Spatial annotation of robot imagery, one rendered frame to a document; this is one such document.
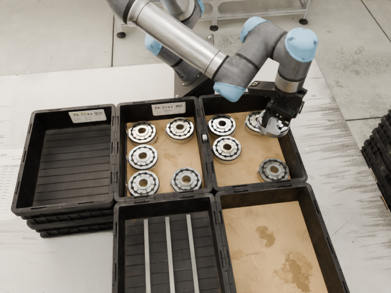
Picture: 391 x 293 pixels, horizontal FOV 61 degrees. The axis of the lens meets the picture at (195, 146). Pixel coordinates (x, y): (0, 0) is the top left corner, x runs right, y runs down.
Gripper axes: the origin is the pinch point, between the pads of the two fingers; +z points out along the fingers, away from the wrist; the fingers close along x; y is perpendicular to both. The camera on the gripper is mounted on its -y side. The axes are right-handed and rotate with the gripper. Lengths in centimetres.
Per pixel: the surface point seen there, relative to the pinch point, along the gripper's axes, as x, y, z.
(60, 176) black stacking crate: -52, -47, 17
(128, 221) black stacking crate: -48, -17, 17
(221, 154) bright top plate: -10.9, -9.4, 13.5
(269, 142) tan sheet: 6.7, -0.1, 16.3
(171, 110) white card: -8.3, -35.3, 11.7
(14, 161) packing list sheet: -59, -76, 29
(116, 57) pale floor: 57, -167, 100
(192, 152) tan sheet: -15.2, -19.2, 16.4
